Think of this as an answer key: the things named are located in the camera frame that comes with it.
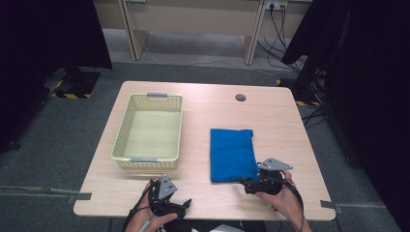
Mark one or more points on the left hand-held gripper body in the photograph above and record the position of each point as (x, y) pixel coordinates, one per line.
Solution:
(159, 201)

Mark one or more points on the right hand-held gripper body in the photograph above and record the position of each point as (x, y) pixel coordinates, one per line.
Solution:
(269, 182)

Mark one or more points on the blue t-shirt with white print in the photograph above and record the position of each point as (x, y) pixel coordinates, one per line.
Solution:
(232, 154)

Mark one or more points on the person's left hand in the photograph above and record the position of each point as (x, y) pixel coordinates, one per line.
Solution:
(145, 222)

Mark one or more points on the person's right hand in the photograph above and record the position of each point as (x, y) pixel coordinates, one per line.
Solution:
(283, 203)

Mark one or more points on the pale green plastic basket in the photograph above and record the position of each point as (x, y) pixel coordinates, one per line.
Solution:
(151, 135)

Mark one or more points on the yellow black striped tape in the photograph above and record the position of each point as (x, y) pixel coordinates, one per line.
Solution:
(307, 103)

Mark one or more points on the long grey tape strip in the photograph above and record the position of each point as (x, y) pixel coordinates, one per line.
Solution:
(38, 191)

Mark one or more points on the black stand base striped tape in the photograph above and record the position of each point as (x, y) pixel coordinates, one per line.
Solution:
(79, 83)

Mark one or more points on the black curtain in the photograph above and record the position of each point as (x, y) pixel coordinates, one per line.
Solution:
(370, 80)
(38, 48)

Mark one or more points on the white wall socket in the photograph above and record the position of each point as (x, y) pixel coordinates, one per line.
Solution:
(276, 4)

